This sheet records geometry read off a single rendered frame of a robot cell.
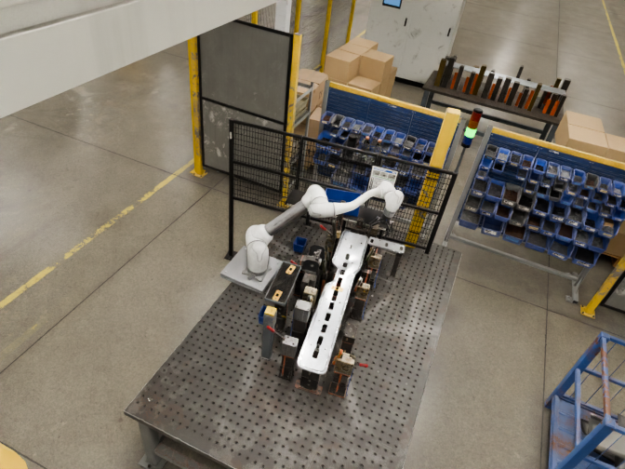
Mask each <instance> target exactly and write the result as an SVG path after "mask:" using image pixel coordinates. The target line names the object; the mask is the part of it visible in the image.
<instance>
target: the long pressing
mask: <svg viewBox="0 0 625 469"><path fill-rule="evenodd" d="M368 241H369V238H368V237H367V236H365V235H361V234H356V233H352V232H348V231H343V232H342V234H341V237H340V239H339V243H338V245H337V248H336V251H335V254H334V256H333V259H332V264H333V265H334V266H335V267H336V269H337V272H336V275H335V278H334V280H333V281H332V282H329V283H326V284H325V285H324V288H323V291H322V294H321V296H320V299H319V302H318V304H317V306H316V309H315V312H314V315H313V317H312V322H311V324H310V326H309V329H308V332H307V335H306V337H305V340H304V343H303V345H302V347H301V350H300V353H299V357H298V360H297V366H298V368H300V369H304V370H307V371H310V372H312V373H316V374H319V375H323V374H325V373H326V371H327V368H328V364H329V361H330V358H331V355H332V352H333V349H334V345H335V342H336V339H337V336H338V333H339V327H340V324H341V320H342V317H343V315H344V311H345V308H346V305H347V301H348V299H349V295H350V292H351V289H352V283H353V280H354V277H355V275H356V274H357V273H358V272H359V271H360V270H361V267H362V263H363V260H364V256H365V254H366V248H367V244H368ZM361 243H362V244H361ZM350 247H352V248H350ZM347 253H349V254H350V258H349V259H348V260H346V259H345V257H346V254H347ZM344 262H345V263H347V267H343V263H344ZM341 270H343V271H345V273H344V275H341V274H340V271H341ZM350 270H351V271H350ZM339 277H340V278H342V282H341V285H340V287H341V288H343V291H342V292H340V291H339V293H338V296H337V298H336V300H335V301H331V299H332V296H333V293H334V291H335V290H334V289H331V287H332V285H333V286H336V285H337V282H338V279H339ZM331 302H334V303H335V304H334V307H333V310H329V309H328V307H329V304H330V303H331ZM327 313H329V314H331V316H330V319H329V321H325V318H326V314H327ZM318 320H320V321H318ZM324 324H325V325H327V328H326V333H323V332H321V329H322V326H323V325H324ZM319 336H321V337H323V341H322V344H321V345H320V348H319V349H318V348H316V345H317V341H318V338H319ZM314 349H318V350H319V353H318V356H317V358H313V352H314Z"/></svg>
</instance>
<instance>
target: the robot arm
mask: <svg viewBox="0 0 625 469"><path fill-rule="evenodd" d="M372 196H377V197H379V198H382V199H385V202H386V206H385V208H384V209H383V213H382V215H381V217H379V216H377V217H376V218H375V219H374V220H373V221H371V222H370V223H369V225H370V226H369V231H368V233H369V234H370V232H371V230H372V228H373V226H374V225H377V224H379V223H381V224H384V225H385V224H386V226H387V228H388V231H387V233H386V235H385V236H384V238H386V237H387V235H389V233H392V229H391V230H390V227H389V224H388V223H389V222H390V223H391V227H392V225H393V221H391V218H392V217H393V215H394V214H395V212H396V210H397V209H398V208H399V207H400V206H401V204H402V201H403V198H404V195H403V193H402V192H401V191H399V190H395V188H394V187H393V185H392V184H391V183H390V182H389V181H383V182H382V183H381V184H380V185H379V186H378V187H377V188H375V189H372V190H369V191H367V192H365V193H364V194H362V195H361V196H359V197H358V198H356V199H355V200H353V201H352V202H350V203H329V202H328V201H327V196H326V192H325V191H324V190H323V188H322V187H320V186H319V185H317V184H314V185H311V186H310V187H309V188H308V190H307V192H306V194H305V195H304V196H303V197H302V198H301V200H300V201H299V202H298V203H297V204H296V205H294V206H293V207H291V208H289V209H288V210H287V211H285V212H284V213H282V214H281V215H279V216H278V217H277V218H275V219H274V220H272V221H270V222H269V223H268V224H266V225H265V224H261V225H252V226H250V227H249V228H248V229H247V231H246V248H247V268H245V270H243V271H242V274H243V275H248V278H247V280H249V281H250V280H251V279H252V278H254V279H256V280H258V281H259V282H262V281H263V278H264V277H265V276H266V274H268V273H269V272H270V271H271V269H272V267H271V266H268V260H269V250H268V247H267V245H268V244H269V243H270V242H271V241H272V240H273V235H275V234H276V233H278V232H279V231H280V230H282V229H283V228H285V227H286V226H288V224H290V223H291V222H292V221H294V220H296V219H297V218H299V217H300V216H302V215H303V214H305V213H306V212H307V211H309V214H310V216H312V217H315V218H327V217H331V216H336V215H339V214H341V213H345V212H349V211H352V210H354V209H356V208H358V207H359V206H361V205H362V204H363V203H365V201H366V200H367V199H369V198H370V197H372ZM375 221H376V222H375Z"/></svg>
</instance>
